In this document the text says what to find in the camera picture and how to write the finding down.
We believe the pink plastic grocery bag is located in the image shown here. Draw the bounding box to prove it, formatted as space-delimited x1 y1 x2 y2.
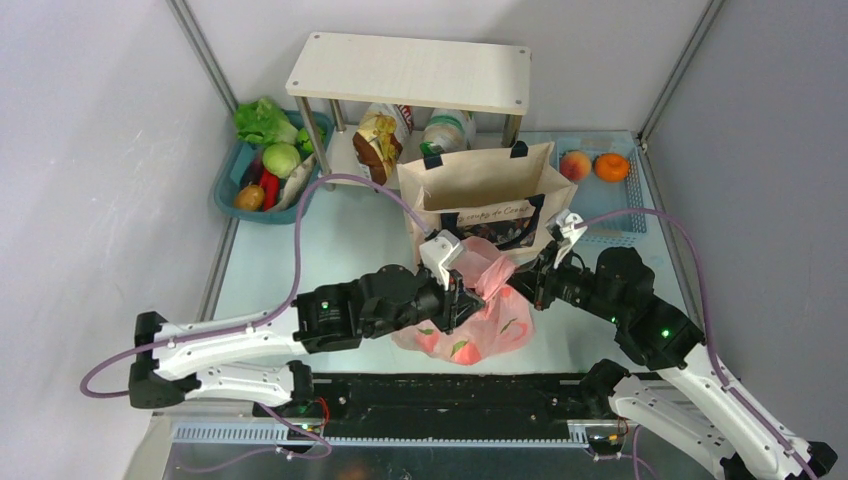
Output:
391 237 535 366

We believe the beige canvas tote bag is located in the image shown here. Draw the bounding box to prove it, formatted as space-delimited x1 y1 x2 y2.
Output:
398 142 578 264

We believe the brown chips bag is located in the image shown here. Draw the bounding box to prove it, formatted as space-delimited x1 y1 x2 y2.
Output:
352 103 414 185

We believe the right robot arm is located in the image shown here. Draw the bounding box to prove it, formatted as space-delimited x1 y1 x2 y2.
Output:
508 244 838 479

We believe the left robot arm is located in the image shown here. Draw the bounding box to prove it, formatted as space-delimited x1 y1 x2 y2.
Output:
128 265 485 409

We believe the light blue fruit basket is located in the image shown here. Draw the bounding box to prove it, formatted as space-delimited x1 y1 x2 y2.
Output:
551 131 648 247

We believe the peach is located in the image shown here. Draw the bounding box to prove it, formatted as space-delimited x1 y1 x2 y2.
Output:
559 150 592 183

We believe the orange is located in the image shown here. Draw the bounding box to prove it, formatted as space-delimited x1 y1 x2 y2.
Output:
593 152 630 183

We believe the green white snack bag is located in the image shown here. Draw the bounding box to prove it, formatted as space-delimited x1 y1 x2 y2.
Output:
419 108 476 156

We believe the silver grey fish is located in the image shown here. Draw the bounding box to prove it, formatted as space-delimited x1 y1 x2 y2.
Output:
269 154 317 212

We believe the white wooden two-tier shelf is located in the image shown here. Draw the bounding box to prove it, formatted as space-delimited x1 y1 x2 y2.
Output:
285 32 532 189

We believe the red chili pepper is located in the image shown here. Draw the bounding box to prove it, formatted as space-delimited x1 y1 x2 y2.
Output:
259 169 281 211

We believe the green bell pepper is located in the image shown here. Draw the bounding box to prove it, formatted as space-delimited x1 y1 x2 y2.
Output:
294 127 315 157

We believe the round green cabbage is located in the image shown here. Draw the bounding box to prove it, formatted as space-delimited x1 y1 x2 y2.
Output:
262 142 302 179

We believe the brown potato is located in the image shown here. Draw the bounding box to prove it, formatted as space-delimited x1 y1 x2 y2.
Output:
233 184 266 212

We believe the teal plastic vegetable basket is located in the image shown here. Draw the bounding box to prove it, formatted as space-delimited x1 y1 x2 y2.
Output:
213 140 322 225

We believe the green leafy lettuce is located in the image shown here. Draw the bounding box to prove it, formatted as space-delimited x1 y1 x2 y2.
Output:
233 97 299 146

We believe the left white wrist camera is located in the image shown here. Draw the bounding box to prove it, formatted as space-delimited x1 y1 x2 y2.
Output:
418 230 465 291

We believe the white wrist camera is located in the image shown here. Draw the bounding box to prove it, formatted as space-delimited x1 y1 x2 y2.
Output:
418 230 465 291
546 208 588 269

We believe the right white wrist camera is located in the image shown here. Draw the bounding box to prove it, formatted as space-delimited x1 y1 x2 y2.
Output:
546 208 588 269

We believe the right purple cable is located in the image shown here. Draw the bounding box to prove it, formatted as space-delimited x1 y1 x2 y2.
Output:
572 208 819 480

